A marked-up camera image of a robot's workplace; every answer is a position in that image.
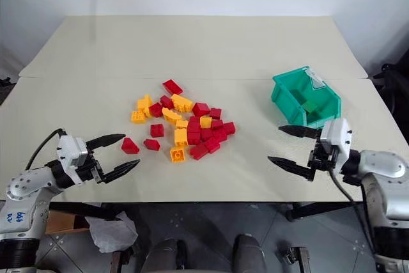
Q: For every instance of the yellow arch block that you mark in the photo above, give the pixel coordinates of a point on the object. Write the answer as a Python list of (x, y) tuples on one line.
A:
[(171, 115)]

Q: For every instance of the bright green block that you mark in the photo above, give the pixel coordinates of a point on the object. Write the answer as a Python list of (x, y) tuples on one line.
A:
[(309, 106)]

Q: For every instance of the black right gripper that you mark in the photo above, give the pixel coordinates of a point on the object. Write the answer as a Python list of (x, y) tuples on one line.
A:
[(321, 159)]

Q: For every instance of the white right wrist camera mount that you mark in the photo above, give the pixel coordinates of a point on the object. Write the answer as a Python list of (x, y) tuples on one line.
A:
[(338, 135)]

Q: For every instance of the long yellow block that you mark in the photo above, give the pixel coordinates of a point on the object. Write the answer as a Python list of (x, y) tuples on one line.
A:
[(181, 102)]

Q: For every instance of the black chair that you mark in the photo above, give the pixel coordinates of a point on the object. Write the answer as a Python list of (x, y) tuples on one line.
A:
[(394, 94)]

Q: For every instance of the long red block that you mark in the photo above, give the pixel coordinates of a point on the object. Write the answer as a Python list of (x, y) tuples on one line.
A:
[(172, 86), (198, 151)]

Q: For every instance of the yellow square studded block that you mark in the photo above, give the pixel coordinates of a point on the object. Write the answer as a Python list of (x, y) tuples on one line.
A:
[(138, 117)]

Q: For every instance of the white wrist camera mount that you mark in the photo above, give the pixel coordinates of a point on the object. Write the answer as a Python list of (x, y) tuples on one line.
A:
[(338, 135), (68, 151)]

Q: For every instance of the dark background object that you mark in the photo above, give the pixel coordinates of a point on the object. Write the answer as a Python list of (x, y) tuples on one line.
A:
[(5, 89)]

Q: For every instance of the brown cardboard box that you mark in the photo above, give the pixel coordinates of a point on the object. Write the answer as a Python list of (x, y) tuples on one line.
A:
[(62, 222)]

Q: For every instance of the yellow hollow block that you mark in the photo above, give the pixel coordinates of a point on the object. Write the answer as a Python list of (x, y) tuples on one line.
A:
[(177, 154)]

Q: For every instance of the yellow notched block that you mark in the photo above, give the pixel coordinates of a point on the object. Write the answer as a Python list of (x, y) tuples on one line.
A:
[(143, 102)]

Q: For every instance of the teal plastic bin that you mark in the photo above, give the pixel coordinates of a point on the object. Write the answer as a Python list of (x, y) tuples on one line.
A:
[(284, 98)]

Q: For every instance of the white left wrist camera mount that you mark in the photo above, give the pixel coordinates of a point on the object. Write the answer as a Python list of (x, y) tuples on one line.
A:
[(68, 151)]

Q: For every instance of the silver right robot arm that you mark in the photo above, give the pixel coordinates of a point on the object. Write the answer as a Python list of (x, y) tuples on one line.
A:
[(385, 165)]

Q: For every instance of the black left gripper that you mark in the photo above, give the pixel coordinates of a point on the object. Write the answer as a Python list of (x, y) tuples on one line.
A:
[(91, 170)]

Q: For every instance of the red sloped block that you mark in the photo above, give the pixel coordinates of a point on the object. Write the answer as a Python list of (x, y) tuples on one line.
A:
[(200, 110), (151, 145), (129, 146)]

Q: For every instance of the white crumpled plastic bag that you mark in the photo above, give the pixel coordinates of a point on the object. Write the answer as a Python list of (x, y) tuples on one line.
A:
[(110, 233)]

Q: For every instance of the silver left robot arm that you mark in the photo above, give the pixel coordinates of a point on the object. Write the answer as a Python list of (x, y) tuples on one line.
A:
[(25, 185)]

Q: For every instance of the dark rounded shape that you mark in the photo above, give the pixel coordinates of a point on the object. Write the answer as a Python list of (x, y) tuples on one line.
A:
[(166, 255), (247, 254)]

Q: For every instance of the small yellow block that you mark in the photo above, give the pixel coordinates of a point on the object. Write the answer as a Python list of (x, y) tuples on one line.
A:
[(182, 124)]

